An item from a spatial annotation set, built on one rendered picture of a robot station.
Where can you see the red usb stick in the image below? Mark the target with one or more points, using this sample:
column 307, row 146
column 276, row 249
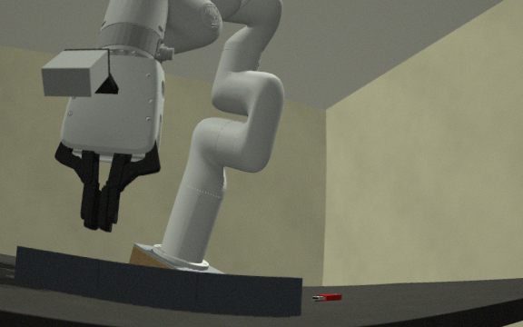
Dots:
column 327, row 297

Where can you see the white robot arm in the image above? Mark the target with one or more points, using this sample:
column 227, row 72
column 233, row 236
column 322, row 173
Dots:
column 216, row 142

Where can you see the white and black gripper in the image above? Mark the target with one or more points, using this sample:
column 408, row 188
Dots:
column 123, row 125

